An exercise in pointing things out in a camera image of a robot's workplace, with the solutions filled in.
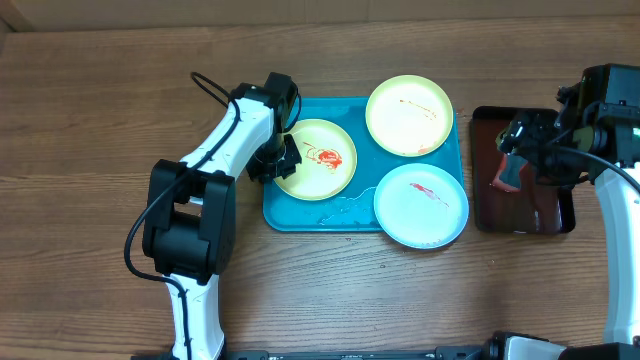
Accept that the dark red rectangular tray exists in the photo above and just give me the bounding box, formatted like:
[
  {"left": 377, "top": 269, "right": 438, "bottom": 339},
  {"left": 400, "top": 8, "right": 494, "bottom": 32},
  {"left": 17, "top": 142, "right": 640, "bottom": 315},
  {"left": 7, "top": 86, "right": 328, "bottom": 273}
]
[{"left": 470, "top": 106, "right": 576, "bottom": 235}]

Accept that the light blue plate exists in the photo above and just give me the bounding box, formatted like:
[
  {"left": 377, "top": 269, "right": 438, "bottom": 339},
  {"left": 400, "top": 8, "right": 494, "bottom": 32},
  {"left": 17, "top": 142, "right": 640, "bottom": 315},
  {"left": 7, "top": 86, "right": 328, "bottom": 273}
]
[{"left": 373, "top": 163, "right": 470, "bottom": 250}]

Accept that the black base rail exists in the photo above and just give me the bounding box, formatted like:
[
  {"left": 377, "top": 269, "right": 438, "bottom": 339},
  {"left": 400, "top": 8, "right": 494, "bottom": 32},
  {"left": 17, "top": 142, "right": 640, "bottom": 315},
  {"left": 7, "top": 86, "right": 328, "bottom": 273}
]
[{"left": 130, "top": 344, "right": 576, "bottom": 360}]

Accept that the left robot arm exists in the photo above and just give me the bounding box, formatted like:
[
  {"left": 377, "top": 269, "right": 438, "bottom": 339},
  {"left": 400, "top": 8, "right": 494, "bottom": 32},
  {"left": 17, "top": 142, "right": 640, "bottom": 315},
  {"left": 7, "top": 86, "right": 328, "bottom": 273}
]
[{"left": 124, "top": 72, "right": 302, "bottom": 359}]

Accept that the teal plastic tray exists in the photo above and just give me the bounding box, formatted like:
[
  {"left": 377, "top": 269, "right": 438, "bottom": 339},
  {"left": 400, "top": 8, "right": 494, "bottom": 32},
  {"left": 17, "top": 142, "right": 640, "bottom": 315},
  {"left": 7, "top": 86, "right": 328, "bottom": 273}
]
[{"left": 263, "top": 97, "right": 464, "bottom": 232}]

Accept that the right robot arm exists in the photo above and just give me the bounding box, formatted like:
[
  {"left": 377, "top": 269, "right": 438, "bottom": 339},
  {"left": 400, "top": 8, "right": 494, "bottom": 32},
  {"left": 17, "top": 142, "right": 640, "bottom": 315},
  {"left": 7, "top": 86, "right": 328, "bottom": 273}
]
[{"left": 482, "top": 63, "right": 639, "bottom": 360}]

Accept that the red and grey sponge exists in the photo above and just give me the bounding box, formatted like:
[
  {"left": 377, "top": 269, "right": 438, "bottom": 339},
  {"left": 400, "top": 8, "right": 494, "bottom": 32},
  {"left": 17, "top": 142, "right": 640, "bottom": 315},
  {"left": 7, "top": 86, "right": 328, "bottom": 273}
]
[{"left": 491, "top": 154, "right": 527, "bottom": 193}]

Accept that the yellow-green plate with ketchup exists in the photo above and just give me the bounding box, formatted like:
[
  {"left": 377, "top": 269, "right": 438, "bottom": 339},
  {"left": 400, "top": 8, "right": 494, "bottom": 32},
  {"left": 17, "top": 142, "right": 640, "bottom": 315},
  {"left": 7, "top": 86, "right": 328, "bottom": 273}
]
[{"left": 275, "top": 119, "right": 357, "bottom": 201}]

